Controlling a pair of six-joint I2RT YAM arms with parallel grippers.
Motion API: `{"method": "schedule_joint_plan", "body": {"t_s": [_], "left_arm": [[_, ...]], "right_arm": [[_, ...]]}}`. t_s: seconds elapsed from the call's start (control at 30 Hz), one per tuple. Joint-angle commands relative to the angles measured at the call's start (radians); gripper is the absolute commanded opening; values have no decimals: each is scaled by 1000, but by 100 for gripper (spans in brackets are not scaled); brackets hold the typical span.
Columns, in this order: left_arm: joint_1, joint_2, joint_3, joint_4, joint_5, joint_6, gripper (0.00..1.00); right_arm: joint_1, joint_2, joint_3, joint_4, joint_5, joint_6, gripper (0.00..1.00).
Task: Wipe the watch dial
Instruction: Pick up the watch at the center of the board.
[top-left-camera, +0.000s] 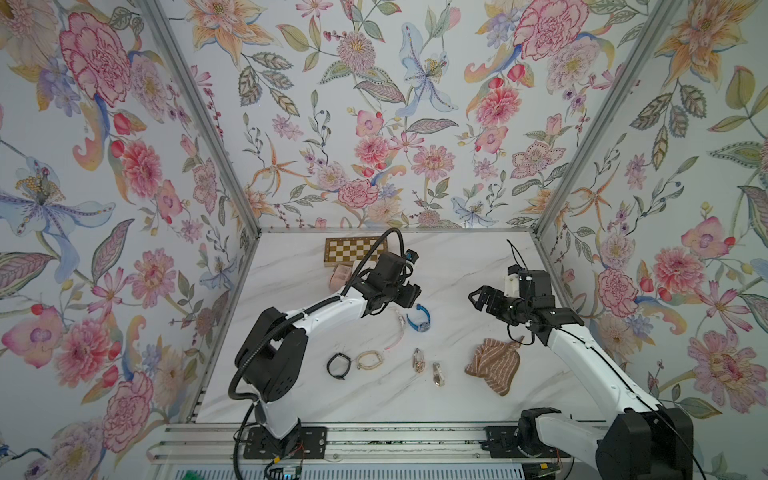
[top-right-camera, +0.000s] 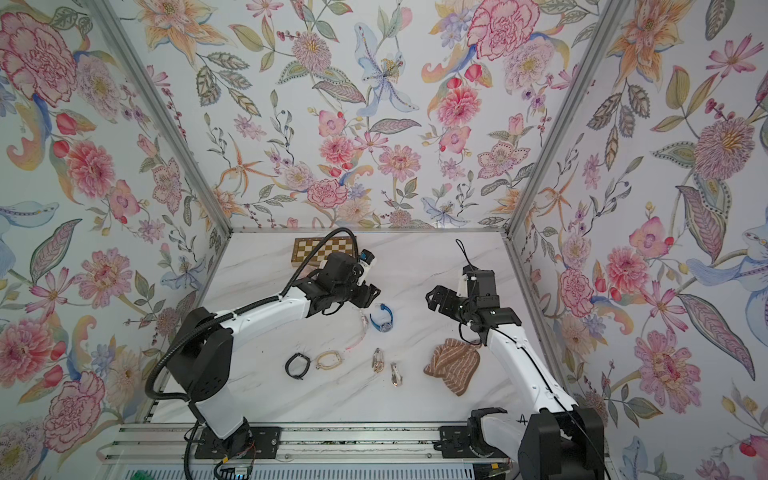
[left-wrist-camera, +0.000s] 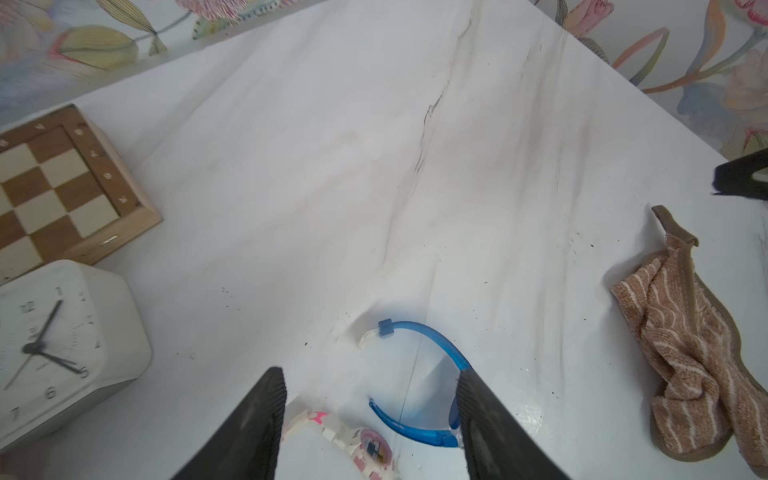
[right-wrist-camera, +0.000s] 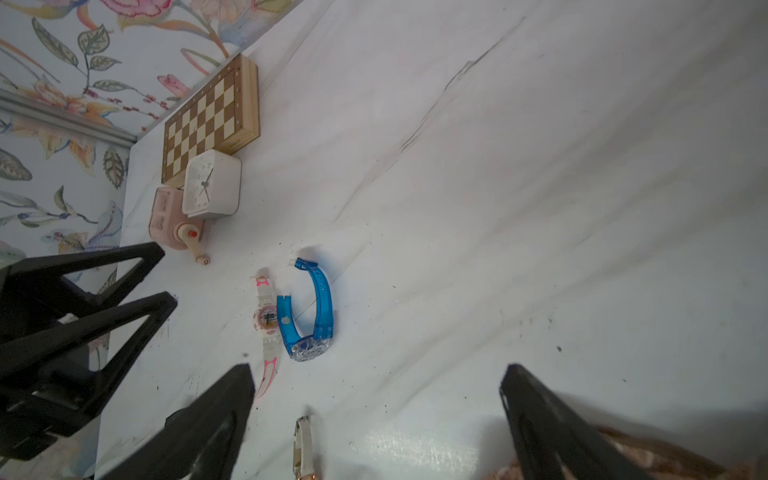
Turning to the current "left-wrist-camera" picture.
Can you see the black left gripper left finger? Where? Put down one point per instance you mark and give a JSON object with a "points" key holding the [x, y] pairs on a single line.
{"points": [[246, 445]]}

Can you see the blue translucent wristwatch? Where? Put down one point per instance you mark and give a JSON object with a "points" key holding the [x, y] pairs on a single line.
{"points": [[428, 413]]}

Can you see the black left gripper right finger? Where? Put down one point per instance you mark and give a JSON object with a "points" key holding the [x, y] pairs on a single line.
{"points": [[495, 445]]}

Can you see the white square alarm clock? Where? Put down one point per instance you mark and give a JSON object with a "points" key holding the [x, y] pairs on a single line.
{"points": [[71, 337]]}

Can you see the pink white wristwatch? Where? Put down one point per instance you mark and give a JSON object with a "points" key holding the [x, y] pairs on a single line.
{"points": [[367, 449]]}

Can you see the wooden chessboard box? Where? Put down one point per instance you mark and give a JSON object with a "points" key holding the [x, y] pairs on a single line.
{"points": [[66, 194]]}

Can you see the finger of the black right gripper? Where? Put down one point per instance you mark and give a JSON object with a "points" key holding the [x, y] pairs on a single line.
{"points": [[738, 177]]}

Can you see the brown striped cloth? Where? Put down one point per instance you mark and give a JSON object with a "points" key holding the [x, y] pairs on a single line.
{"points": [[707, 396]]}

